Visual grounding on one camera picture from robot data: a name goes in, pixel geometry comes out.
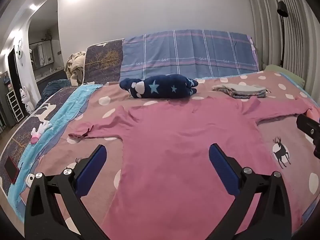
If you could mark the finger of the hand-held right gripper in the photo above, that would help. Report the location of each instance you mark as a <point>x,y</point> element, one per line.
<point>310,130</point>

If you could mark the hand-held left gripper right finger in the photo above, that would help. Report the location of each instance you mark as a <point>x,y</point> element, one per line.
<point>223,172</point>

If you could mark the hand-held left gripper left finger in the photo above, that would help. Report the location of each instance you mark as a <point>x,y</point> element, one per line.
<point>91,170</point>

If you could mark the pink long-sleeved shirt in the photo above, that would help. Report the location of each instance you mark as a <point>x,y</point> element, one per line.
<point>175,142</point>

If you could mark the stack of folded clothes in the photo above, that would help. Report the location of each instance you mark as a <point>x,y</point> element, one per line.
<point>240,91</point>

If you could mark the beige clothes pile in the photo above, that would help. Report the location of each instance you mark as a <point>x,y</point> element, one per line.
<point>75,67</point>

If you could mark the salmon folded cloth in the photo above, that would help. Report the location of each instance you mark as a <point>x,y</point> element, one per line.
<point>313,112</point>

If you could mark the dotted pink-brown blanket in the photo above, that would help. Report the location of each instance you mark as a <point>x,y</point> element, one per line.
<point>295,175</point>

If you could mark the small white object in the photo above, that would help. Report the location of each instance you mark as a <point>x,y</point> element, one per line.
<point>30,179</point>

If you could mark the light blue sheet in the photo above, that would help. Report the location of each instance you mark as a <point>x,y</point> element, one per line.
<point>62,115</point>

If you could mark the pink and white toy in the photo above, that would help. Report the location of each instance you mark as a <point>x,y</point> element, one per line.
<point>41,128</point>

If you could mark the green pillow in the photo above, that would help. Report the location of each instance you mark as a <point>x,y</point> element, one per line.
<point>282,71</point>

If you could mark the dark deer-print bedsheet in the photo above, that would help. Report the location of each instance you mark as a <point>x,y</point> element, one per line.
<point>25,127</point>

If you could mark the red phone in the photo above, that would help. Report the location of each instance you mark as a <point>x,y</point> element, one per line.
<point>11,168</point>

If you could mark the grey pleated curtain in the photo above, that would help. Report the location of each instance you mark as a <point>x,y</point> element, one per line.
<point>300,42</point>

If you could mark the teal blanket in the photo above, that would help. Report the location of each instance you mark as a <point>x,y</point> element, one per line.
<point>53,87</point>

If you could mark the white cat figure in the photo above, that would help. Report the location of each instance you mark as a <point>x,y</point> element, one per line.
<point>26,97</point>

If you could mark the white shelf rack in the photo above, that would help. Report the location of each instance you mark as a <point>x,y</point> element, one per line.
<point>15,106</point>

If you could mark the navy star-print fleece garment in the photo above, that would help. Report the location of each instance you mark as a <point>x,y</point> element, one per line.
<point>160,87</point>

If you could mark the dark tree-print pillow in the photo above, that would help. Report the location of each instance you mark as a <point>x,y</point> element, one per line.
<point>103,60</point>

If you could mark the blue plaid pillow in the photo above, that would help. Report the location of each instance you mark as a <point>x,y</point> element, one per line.
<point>187,55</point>

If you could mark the black floor lamp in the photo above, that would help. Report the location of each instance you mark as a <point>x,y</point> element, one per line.
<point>282,8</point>

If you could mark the wall mirror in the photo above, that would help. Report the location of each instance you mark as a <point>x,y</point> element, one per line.
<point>41,53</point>

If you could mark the white wall decoration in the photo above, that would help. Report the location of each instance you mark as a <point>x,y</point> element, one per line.
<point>18,52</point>

